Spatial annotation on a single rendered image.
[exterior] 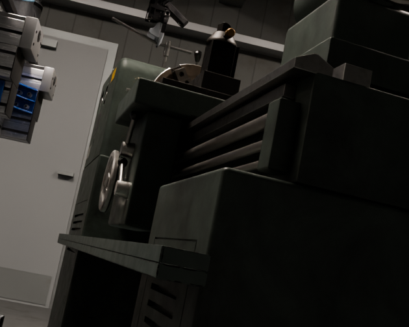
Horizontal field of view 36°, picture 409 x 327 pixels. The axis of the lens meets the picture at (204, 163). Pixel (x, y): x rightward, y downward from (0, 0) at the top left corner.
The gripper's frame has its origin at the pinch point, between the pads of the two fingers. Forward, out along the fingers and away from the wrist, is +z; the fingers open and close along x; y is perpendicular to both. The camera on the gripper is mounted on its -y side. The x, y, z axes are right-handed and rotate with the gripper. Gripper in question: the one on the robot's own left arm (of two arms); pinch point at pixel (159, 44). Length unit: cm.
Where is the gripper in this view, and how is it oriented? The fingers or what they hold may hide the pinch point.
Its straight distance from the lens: 252.9
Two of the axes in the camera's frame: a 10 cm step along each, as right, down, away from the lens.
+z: -2.0, 9.7, -1.6
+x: 2.8, -1.0, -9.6
